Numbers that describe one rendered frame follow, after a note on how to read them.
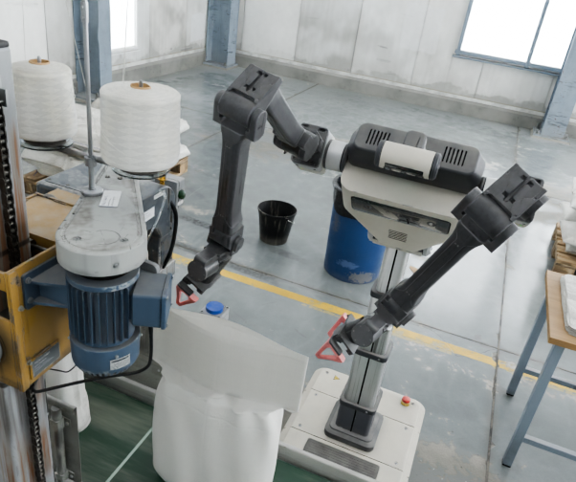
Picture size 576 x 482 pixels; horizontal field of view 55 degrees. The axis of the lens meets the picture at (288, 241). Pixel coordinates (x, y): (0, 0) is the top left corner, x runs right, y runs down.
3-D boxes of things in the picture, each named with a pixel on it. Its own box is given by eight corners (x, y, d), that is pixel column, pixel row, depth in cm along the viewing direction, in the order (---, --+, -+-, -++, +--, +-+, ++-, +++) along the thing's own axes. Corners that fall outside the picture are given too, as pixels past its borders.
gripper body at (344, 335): (333, 337, 138) (357, 326, 134) (345, 315, 147) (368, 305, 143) (347, 357, 139) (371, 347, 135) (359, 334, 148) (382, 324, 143)
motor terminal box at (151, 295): (172, 312, 130) (174, 270, 125) (167, 340, 121) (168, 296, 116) (136, 310, 129) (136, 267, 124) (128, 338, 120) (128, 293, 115)
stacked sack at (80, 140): (158, 137, 451) (159, 119, 444) (105, 159, 395) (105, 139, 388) (114, 125, 463) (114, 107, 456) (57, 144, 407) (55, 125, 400)
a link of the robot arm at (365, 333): (418, 313, 133) (394, 286, 135) (402, 327, 124) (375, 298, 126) (387, 341, 139) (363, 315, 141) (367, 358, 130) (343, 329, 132)
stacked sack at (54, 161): (115, 152, 474) (115, 136, 467) (64, 177, 417) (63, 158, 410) (73, 142, 483) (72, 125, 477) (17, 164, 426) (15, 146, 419)
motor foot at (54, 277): (97, 296, 125) (96, 263, 121) (59, 323, 116) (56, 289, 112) (63, 284, 128) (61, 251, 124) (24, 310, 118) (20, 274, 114)
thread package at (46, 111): (92, 135, 133) (89, 62, 125) (48, 150, 120) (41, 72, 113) (42, 120, 137) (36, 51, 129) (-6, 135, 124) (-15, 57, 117)
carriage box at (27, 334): (117, 319, 152) (115, 216, 137) (22, 397, 124) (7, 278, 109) (45, 292, 159) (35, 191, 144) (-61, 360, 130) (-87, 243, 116)
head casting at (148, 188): (174, 260, 175) (177, 172, 161) (126, 297, 154) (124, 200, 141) (95, 234, 183) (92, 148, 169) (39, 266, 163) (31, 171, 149)
